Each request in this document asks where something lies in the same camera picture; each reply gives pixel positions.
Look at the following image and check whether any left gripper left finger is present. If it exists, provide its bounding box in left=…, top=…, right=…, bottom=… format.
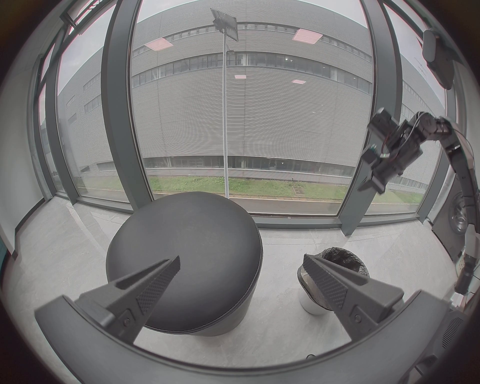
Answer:
left=76, top=256, right=182, bottom=344

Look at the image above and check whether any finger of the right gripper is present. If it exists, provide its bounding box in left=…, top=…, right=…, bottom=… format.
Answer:
left=357, top=164, right=376, bottom=191
left=371, top=172, right=388, bottom=194

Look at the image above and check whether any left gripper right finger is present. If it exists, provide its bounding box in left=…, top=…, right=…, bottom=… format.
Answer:
left=302, top=254, right=406, bottom=343

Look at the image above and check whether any black plastic bag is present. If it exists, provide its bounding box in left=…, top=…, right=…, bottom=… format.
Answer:
left=296, top=247, right=371, bottom=312

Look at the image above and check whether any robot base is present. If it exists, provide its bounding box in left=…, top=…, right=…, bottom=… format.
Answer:
left=414, top=255, right=480, bottom=376

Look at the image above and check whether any white trash bin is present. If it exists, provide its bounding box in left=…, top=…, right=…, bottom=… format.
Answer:
left=299, top=290, right=331, bottom=315

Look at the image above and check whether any dark grey round chair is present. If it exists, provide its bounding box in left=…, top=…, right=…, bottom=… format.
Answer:
left=106, top=191, right=264, bottom=337

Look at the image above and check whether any dark grey washing machine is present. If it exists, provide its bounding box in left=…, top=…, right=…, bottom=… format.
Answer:
left=431, top=180, right=474, bottom=263

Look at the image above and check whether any window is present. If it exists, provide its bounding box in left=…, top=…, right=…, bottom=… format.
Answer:
left=34, top=0, right=466, bottom=237

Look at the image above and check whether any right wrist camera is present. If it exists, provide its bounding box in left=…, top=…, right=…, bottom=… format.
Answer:
left=367, top=108, right=400, bottom=142

